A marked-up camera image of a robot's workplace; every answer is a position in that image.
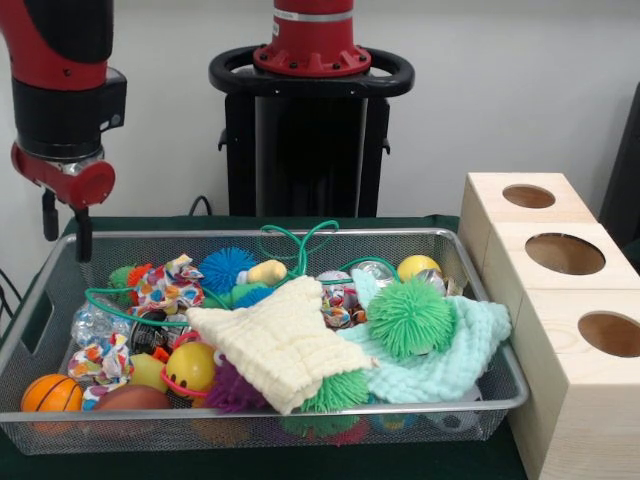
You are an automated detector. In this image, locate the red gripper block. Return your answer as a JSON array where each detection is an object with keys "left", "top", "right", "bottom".
[{"left": 10, "top": 143, "right": 117, "bottom": 264}]

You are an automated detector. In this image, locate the squashed clear water bottle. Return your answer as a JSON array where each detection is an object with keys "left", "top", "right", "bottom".
[{"left": 71, "top": 299, "right": 132, "bottom": 351}]

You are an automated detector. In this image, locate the cream knitted cloth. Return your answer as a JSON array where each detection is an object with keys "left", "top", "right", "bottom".
[{"left": 185, "top": 275, "right": 379, "bottom": 416}]

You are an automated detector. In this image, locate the large green spiky toy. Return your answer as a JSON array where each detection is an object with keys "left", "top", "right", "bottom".
[{"left": 299, "top": 368, "right": 371, "bottom": 414}]

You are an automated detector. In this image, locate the small green spiky toy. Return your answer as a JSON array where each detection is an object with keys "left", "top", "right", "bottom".
[{"left": 366, "top": 278, "right": 457, "bottom": 360}]

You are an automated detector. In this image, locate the light blue muslin cloth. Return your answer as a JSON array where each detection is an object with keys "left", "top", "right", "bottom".
[{"left": 335, "top": 272, "right": 514, "bottom": 404}]

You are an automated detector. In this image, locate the wooden box with three holes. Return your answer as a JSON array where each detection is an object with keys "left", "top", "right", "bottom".
[{"left": 458, "top": 172, "right": 640, "bottom": 480}]

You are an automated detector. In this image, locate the dark green tablecloth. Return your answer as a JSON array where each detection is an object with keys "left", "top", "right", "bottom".
[{"left": 0, "top": 214, "right": 531, "bottom": 480}]

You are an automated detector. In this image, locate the colourful spotted cloth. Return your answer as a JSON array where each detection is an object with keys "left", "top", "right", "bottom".
[{"left": 67, "top": 333, "right": 134, "bottom": 411}]

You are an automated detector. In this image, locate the orange basketball toy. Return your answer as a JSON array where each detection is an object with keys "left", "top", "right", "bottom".
[{"left": 20, "top": 373, "right": 84, "bottom": 432}]

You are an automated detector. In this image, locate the brown football toy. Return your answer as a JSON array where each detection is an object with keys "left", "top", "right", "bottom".
[{"left": 94, "top": 383, "right": 174, "bottom": 412}]

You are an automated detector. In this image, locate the yellow smiley ball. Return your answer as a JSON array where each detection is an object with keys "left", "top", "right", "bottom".
[{"left": 164, "top": 342, "right": 217, "bottom": 396}]

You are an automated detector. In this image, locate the blue spiky ball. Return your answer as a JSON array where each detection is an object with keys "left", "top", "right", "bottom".
[{"left": 232, "top": 284, "right": 276, "bottom": 309}]

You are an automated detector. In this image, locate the plain yellow ball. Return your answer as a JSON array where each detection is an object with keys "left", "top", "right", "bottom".
[{"left": 397, "top": 254, "right": 442, "bottom": 284}]

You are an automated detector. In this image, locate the black upright panel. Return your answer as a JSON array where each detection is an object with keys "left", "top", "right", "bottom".
[{"left": 598, "top": 79, "right": 640, "bottom": 246}]

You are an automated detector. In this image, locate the thin black cable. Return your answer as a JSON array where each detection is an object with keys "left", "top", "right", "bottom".
[{"left": 188, "top": 194, "right": 215, "bottom": 217}]

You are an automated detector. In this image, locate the wire mesh bin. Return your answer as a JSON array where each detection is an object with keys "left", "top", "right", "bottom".
[{"left": 0, "top": 228, "right": 530, "bottom": 457}]

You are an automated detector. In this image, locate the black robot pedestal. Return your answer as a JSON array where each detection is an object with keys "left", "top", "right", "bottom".
[{"left": 208, "top": 45, "right": 416, "bottom": 217}]

